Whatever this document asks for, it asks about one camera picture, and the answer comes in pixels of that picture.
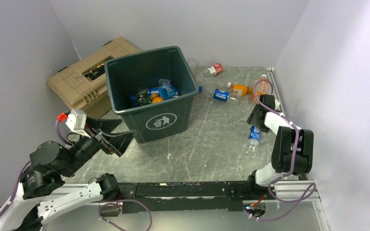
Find large orange label bottle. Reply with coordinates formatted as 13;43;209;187
251;74;273;104

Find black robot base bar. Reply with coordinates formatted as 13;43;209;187
87;180;277;215

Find clear bottle red label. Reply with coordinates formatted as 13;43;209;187
195;63;225;79

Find tan plastic toolbox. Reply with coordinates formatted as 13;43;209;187
48;37;140;118

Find dark green plastic bin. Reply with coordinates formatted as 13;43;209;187
104;46;198;143

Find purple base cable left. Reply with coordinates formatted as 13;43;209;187
98;199;154;231

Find crushed clear blue label bottle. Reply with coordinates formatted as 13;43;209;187
158;79;179;100

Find amber orange tea bottle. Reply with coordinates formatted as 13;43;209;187
150;92;164;103

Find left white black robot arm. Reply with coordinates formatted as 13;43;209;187
0;116;135;231

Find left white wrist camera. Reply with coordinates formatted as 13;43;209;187
66;109;90;137

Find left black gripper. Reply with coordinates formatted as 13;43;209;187
61;115;138;177

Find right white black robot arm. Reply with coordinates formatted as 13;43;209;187
246;94;314;200

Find aluminium frame rail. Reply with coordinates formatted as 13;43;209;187
266;67;285;113

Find orange juice bottle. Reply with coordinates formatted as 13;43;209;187
229;84;253;97

